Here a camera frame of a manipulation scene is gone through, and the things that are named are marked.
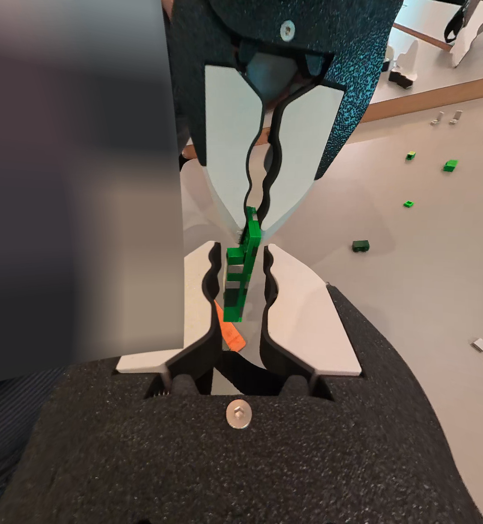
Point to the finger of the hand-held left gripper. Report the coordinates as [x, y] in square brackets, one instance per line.
[307, 135]
[229, 131]

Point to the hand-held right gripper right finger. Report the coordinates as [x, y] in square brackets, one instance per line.
[307, 327]

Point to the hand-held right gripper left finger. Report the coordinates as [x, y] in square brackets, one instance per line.
[192, 311]

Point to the green and white brick assembly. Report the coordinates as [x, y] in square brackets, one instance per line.
[249, 254]

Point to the grey desk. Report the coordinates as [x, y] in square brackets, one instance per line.
[389, 307]

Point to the orange plastic piece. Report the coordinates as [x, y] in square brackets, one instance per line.
[231, 335]

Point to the white and black holder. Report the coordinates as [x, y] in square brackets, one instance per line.
[407, 61]

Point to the wooden table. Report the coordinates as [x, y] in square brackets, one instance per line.
[434, 82]

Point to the dark green brick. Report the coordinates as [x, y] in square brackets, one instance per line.
[360, 246]

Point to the white pistol grip with loops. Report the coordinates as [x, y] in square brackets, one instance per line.
[468, 37]

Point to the small white brick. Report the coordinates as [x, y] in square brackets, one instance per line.
[481, 345]

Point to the striped blue clothing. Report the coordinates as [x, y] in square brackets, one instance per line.
[8, 425]

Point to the small white bracket piece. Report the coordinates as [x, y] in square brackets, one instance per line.
[455, 117]
[437, 118]

